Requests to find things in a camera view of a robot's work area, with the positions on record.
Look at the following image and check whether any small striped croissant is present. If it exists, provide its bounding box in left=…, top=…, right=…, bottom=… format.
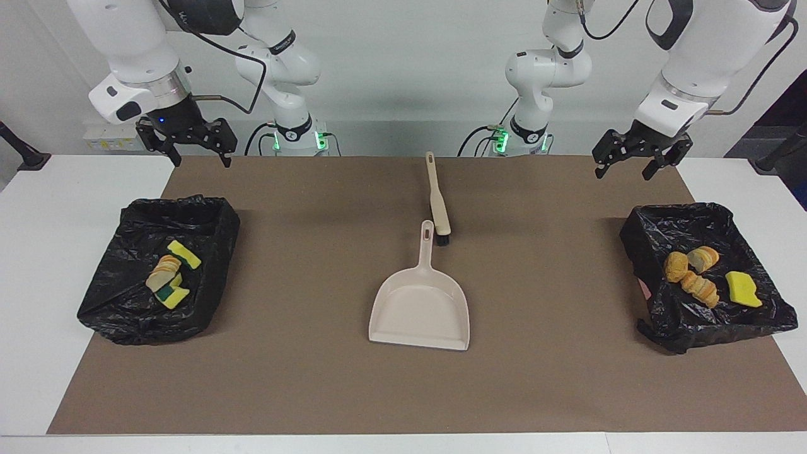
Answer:
left=687, top=246, right=720, bottom=274

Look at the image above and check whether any white wall power strip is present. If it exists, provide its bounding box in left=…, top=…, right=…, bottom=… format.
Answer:
left=83, top=122, right=152, bottom=152

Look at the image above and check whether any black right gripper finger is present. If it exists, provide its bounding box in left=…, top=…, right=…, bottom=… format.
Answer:
left=136, top=122, right=183, bottom=168
left=209, top=117, right=238, bottom=168

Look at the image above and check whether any brown paper table mat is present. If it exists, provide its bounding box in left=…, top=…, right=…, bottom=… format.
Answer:
left=47, top=156, right=807, bottom=434

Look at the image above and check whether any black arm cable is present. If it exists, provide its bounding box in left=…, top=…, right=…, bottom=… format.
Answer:
left=158, top=0, right=269, bottom=115
left=577, top=0, right=800, bottom=117

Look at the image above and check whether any yellow green sponge piece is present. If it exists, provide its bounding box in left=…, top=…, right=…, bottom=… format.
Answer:
left=167, top=240, right=202, bottom=270
left=156, top=277, right=190, bottom=310

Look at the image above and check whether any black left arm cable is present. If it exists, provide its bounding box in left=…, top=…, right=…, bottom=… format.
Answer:
left=577, top=0, right=800, bottom=117

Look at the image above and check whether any brown bread roll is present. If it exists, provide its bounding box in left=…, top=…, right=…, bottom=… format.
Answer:
left=664, top=252, right=690, bottom=283

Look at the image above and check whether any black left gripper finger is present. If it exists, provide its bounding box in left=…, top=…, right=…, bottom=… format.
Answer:
left=642, top=137, right=694, bottom=181
left=592, top=129, right=631, bottom=180

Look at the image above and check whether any pale striped croissant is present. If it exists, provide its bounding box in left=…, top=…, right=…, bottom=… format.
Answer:
left=681, top=271, right=720, bottom=309

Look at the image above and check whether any large striped croissant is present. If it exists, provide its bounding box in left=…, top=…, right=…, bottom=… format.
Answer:
left=146, top=254, right=182, bottom=293

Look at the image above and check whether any black bag lined bin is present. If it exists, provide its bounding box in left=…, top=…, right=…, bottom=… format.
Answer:
left=619, top=202, right=799, bottom=355
left=77, top=195, right=241, bottom=346

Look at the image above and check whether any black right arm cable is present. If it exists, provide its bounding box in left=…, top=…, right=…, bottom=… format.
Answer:
left=158, top=0, right=269, bottom=115

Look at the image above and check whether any black stand pole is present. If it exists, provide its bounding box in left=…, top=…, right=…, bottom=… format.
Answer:
left=0, top=120, right=51, bottom=172
left=749, top=123, right=807, bottom=175

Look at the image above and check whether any beige hand brush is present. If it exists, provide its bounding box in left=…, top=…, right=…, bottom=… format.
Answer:
left=425, top=151, right=452, bottom=246

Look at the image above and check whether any black base power cable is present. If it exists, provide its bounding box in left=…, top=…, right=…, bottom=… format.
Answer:
left=243, top=121, right=278, bottom=157
left=456, top=98, right=519, bottom=158

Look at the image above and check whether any beige plastic dustpan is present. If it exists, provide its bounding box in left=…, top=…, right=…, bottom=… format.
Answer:
left=368, top=219, right=471, bottom=351

